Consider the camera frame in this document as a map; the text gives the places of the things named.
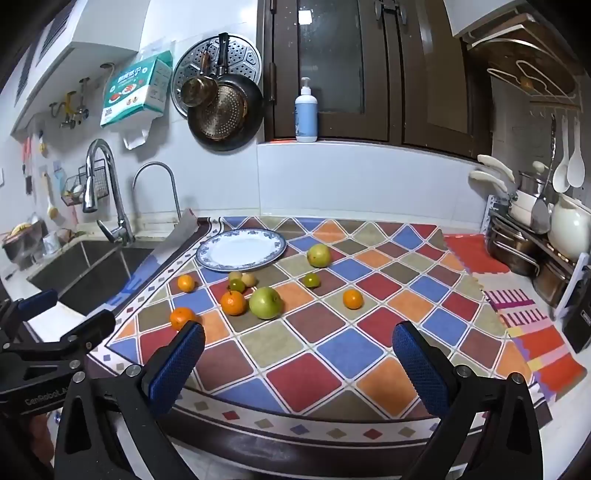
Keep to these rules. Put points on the white dish rack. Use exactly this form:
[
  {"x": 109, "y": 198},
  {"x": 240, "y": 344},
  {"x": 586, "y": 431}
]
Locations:
[{"x": 575, "y": 281}]

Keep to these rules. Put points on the yellow-green pear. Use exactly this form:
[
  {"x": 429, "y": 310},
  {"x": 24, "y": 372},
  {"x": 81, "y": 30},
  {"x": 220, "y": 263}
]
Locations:
[{"x": 319, "y": 255}]

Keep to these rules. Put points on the black frying pan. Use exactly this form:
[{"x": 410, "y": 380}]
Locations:
[{"x": 253, "y": 99}]

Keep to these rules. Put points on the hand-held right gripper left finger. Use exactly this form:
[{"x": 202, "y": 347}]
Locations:
[{"x": 180, "y": 364}]

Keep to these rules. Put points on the brass strainer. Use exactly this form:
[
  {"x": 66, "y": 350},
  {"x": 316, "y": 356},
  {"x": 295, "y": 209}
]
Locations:
[{"x": 221, "y": 113}]

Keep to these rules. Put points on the colourful checked table mat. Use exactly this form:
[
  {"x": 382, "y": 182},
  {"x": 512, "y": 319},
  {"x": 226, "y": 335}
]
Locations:
[{"x": 323, "y": 350}]

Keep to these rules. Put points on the yellow dish brush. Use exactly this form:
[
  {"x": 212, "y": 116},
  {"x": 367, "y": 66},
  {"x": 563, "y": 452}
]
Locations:
[{"x": 52, "y": 210}]

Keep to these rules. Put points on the metal spatula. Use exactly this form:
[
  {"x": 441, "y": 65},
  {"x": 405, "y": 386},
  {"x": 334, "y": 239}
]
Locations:
[{"x": 541, "y": 217}]

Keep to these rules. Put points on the green citrus fruit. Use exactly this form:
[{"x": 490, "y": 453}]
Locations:
[
  {"x": 238, "y": 286},
  {"x": 310, "y": 280}
]

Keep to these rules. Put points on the striped patterned mat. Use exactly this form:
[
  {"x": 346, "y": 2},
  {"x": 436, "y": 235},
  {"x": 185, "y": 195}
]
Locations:
[{"x": 545, "y": 350}]

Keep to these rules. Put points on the green and white tissue pack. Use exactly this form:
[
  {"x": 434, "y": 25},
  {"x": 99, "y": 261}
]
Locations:
[{"x": 134, "y": 92}]

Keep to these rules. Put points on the small yellowish round fruit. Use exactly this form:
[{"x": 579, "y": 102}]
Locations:
[
  {"x": 249, "y": 279},
  {"x": 234, "y": 275}
]

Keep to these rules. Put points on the thin gooseneck faucet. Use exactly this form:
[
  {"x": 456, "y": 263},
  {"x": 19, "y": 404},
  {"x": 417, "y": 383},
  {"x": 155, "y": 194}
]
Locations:
[{"x": 154, "y": 165}]

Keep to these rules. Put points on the small brass saucepan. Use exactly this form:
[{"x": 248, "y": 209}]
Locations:
[{"x": 196, "y": 90}]

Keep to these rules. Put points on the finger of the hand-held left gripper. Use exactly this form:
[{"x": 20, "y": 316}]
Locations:
[
  {"x": 39, "y": 301},
  {"x": 94, "y": 325}
]

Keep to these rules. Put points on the steel kitchen sink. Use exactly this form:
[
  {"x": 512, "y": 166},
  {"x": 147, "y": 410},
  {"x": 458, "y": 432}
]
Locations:
[{"x": 87, "y": 267}]

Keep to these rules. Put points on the blue pump soap bottle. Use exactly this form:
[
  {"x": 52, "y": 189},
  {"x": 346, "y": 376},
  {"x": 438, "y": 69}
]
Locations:
[{"x": 306, "y": 120}]

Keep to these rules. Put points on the red foam mat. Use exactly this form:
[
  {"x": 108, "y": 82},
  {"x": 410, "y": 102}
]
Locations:
[{"x": 471, "y": 254}]

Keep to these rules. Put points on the wooden wall shelf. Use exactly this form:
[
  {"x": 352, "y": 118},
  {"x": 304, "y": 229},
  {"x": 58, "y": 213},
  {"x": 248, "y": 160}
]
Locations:
[{"x": 512, "y": 41}]

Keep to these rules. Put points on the green apple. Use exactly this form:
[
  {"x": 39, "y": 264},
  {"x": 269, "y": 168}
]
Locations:
[{"x": 265, "y": 302}]

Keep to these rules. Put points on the blue and white plate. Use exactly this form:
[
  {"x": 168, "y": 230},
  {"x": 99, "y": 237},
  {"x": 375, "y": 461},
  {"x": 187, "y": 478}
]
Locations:
[{"x": 240, "y": 251}]

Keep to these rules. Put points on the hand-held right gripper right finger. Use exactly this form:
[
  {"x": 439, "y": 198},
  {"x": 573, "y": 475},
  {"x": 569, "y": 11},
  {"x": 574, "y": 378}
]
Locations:
[{"x": 420, "y": 369}]

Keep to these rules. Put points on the black box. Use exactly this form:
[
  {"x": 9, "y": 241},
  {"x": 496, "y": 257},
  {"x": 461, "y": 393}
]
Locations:
[{"x": 577, "y": 327}]

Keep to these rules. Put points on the perforated steel steamer plate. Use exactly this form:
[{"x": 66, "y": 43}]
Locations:
[{"x": 240, "y": 55}]

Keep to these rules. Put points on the white wall cabinet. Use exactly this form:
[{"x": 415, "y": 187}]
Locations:
[{"x": 92, "y": 27}]

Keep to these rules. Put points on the folded white sheet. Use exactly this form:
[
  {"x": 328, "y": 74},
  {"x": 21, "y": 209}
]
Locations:
[{"x": 178, "y": 233}]

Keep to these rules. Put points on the chrome pull-down faucet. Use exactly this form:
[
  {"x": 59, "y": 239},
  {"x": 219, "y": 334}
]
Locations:
[{"x": 117, "y": 207}]

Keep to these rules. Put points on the white ceramic pot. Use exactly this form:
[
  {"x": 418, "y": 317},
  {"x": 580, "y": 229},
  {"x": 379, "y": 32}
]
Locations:
[{"x": 570, "y": 228}]

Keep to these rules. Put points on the large stemmed orange tangerine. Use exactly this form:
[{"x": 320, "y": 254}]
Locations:
[{"x": 233, "y": 303}]

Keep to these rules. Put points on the white rice spoon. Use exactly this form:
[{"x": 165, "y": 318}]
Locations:
[
  {"x": 560, "y": 177},
  {"x": 576, "y": 170}
]

